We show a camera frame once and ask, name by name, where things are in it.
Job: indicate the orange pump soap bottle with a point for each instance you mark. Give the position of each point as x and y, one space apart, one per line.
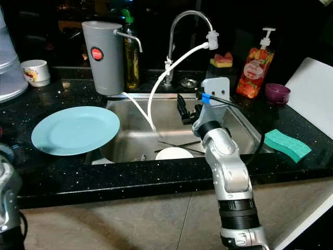
255 67

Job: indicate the light blue plate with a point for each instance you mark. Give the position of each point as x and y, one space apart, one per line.
75 130

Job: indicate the chrome gooseneck faucet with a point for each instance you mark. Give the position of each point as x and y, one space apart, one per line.
190 12

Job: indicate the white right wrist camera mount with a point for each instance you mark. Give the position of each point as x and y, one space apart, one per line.
218 88

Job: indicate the stainless steel sink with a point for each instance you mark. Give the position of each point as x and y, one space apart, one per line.
174 133

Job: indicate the white cutting board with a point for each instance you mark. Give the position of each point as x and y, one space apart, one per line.
312 88

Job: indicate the red and yellow sponge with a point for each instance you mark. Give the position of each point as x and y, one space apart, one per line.
222 60

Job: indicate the round metal counter cap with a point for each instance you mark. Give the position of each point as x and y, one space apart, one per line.
189 83

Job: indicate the translucent plastic container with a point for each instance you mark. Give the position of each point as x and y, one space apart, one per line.
10 73

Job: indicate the white mug with red print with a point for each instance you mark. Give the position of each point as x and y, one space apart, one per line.
35 73

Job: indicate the grey water filter canister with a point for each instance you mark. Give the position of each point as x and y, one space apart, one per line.
101 73

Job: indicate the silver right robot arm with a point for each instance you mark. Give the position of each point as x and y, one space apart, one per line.
231 177

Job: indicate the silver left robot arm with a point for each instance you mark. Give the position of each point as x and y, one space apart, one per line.
8 198

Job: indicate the purple cup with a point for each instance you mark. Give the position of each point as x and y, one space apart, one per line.
277 94

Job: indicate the green sponge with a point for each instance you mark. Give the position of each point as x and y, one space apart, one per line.
286 146

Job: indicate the green capped oil bottle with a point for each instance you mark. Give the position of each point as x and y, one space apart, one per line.
131 62

